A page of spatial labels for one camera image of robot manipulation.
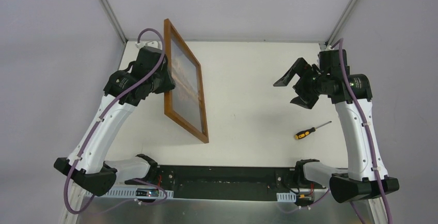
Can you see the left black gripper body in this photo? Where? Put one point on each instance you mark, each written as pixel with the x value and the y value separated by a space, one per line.
pixel 166 81

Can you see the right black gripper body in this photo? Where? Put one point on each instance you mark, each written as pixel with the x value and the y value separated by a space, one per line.
pixel 306 84

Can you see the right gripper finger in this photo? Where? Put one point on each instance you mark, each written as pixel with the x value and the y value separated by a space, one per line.
pixel 298 68
pixel 306 101

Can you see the brown wooden photo frame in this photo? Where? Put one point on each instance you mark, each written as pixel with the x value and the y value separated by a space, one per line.
pixel 185 104

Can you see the black orange handle screwdriver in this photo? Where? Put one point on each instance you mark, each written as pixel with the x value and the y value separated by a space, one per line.
pixel 304 133

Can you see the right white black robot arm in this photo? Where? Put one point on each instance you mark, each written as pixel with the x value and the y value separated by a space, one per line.
pixel 355 117

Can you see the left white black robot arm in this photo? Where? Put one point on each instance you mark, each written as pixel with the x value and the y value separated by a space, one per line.
pixel 87 165

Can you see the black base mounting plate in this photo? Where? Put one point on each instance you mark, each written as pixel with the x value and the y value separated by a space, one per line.
pixel 226 183

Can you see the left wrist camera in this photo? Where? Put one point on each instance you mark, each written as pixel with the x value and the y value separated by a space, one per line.
pixel 140 45

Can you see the aluminium front rail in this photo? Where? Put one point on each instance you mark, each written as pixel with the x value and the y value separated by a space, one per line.
pixel 304 173

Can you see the right white cable duct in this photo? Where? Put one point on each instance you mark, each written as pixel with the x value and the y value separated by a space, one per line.
pixel 286 197

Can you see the white cable duct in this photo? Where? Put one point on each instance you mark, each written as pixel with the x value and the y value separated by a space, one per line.
pixel 138 193
pixel 286 197

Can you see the left white cable duct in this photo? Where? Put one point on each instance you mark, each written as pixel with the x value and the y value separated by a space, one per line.
pixel 138 193

